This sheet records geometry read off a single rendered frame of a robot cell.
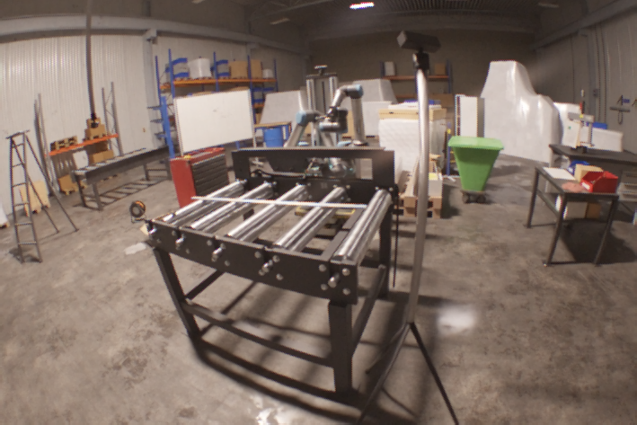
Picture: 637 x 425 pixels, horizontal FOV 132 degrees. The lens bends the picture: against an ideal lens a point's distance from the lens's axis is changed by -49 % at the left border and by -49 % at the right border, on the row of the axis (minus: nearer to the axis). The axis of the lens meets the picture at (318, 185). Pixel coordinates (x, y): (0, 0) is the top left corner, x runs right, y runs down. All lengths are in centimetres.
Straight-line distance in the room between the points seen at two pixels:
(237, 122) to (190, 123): 116
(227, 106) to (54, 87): 717
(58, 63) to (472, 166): 1216
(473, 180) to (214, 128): 532
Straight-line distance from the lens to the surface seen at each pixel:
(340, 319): 116
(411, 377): 179
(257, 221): 150
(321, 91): 307
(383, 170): 181
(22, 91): 1122
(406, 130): 504
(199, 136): 639
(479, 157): 389
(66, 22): 1154
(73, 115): 1142
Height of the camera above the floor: 150
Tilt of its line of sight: 18 degrees down
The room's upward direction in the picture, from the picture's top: 5 degrees counter-clockwise
